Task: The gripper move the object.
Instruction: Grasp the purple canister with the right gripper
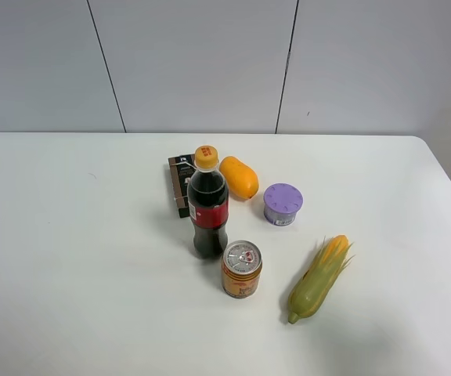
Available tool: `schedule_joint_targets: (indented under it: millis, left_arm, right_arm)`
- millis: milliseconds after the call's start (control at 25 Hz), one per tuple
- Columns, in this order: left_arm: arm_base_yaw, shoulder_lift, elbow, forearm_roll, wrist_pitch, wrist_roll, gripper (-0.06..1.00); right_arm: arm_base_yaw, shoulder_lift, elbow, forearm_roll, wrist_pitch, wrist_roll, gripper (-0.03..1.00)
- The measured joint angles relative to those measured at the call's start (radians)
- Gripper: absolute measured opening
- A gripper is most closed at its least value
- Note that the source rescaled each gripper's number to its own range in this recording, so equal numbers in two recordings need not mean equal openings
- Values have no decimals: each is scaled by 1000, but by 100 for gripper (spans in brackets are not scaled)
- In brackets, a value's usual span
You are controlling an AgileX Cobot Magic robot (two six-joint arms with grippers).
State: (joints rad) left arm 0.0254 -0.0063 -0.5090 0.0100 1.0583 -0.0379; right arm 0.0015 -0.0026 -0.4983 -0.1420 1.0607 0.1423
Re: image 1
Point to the orange yellow mango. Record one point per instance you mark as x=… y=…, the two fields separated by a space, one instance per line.
x=242 y=180

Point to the purple lidded round container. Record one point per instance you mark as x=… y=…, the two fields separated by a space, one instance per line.
x=282 y=202

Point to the dark brown rectangular box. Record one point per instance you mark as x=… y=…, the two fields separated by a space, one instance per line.
x=181 y=170

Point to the gold drink can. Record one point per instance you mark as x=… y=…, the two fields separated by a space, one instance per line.
x=241 y=269

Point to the cola bottle yellow cap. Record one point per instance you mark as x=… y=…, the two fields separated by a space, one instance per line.
x=208 y=198

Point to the green husked corn cob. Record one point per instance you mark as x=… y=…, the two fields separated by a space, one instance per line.
x=310 y=291

